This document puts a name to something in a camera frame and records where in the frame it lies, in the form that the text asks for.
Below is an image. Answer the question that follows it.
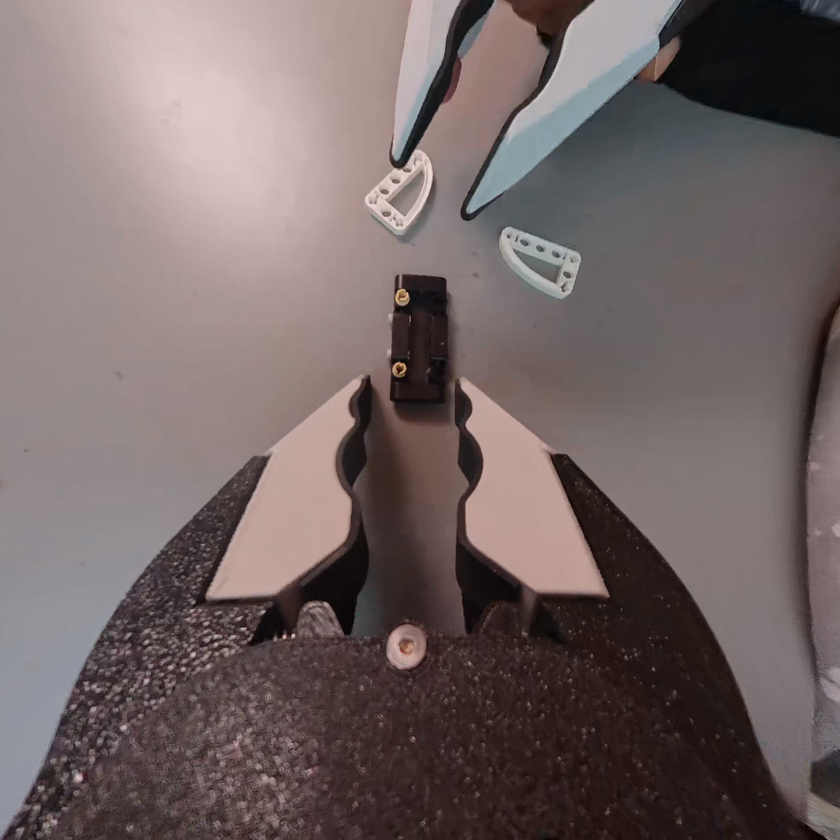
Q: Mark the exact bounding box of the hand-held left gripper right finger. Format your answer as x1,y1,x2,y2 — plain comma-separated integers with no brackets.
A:
453,378,610,636

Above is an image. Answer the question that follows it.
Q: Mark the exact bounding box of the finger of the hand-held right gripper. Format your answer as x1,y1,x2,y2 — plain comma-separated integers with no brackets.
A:
389,0,496,168
461,0,686,221

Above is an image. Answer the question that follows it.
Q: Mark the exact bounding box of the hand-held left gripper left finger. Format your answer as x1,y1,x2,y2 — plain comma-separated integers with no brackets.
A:
205,375,374,636

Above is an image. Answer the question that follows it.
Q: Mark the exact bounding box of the white curved panel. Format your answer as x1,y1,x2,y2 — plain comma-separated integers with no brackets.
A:
499,226,582,299
364,150,435,238

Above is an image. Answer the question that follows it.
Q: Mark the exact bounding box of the black toy brick assembly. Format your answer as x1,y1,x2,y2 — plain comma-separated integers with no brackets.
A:
388,274,450,403

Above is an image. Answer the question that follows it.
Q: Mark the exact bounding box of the grey desk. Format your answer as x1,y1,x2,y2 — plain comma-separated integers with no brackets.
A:
0,0,829,840

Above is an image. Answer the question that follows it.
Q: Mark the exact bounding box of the person's right hand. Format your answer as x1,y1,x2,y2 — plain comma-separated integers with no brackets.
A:
508,0,595,47

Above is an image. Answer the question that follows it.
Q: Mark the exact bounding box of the black chair armrest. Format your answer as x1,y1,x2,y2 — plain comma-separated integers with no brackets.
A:
659,0,840,140

